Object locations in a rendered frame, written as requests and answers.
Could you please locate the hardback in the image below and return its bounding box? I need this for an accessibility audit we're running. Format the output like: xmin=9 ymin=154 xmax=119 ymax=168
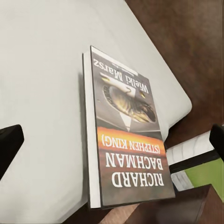
xmin=82 ymin=46 xmax=175 ymax=211

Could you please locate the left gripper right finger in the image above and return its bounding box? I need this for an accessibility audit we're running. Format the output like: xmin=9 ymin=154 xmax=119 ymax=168
xmin=209 ymin=124 xmax=224 ymax=162

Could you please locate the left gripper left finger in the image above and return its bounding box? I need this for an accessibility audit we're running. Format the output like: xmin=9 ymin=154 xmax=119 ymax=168
xmin=0 ymin=124 xmax=24 ymax=180

